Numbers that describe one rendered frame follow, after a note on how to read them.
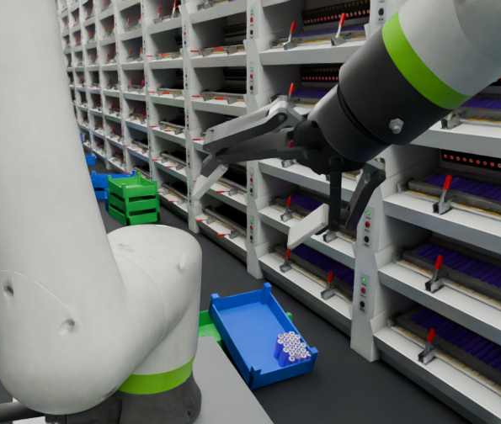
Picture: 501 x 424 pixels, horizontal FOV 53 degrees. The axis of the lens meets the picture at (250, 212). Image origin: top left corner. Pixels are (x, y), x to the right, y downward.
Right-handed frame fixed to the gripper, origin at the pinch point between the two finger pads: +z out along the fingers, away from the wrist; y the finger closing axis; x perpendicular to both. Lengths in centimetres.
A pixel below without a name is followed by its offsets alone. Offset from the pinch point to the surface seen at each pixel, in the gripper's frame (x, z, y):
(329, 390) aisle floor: -12, 62, -65
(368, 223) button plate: -52, 39, -57
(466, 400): -9, 33, -82
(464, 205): -45, 13, -63
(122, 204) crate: -132, 190, -19
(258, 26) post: -128, 51, -18
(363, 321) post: -35, 58, -73
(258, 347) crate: -24, 78, -51
